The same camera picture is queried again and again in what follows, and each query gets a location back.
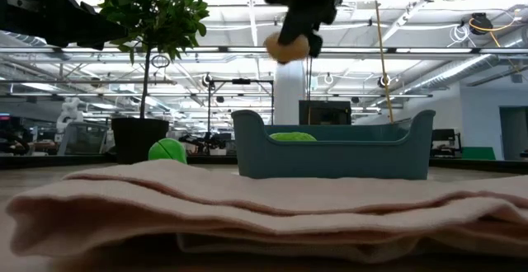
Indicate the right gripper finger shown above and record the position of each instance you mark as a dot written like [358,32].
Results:
[295,29]
[316,45]

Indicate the brown potato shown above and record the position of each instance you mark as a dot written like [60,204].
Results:
[284,53]

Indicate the green leafy vegetable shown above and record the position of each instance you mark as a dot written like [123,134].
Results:
[293,137]

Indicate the green round fruit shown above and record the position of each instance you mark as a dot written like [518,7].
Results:
[167,150]

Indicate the black background robot arm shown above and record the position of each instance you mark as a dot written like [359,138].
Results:
[206,140]

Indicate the green leafy plant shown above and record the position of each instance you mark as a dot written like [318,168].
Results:
[156,8]

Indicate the white robot figure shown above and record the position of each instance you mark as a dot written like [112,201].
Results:
[68,111]

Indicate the teal plastic container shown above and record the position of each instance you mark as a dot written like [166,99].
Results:
[330,156]

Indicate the black monitor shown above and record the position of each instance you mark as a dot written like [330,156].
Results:
[443,136]

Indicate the folded pink towel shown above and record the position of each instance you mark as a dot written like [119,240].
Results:
[247,214]

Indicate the green panel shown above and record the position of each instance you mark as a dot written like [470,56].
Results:
[478,153]

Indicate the grey door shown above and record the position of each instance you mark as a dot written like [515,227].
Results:
[513,132]

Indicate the black stand frame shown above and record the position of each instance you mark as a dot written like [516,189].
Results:
[241,81]

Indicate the black metal table frame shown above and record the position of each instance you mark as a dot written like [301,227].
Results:
[53,161]

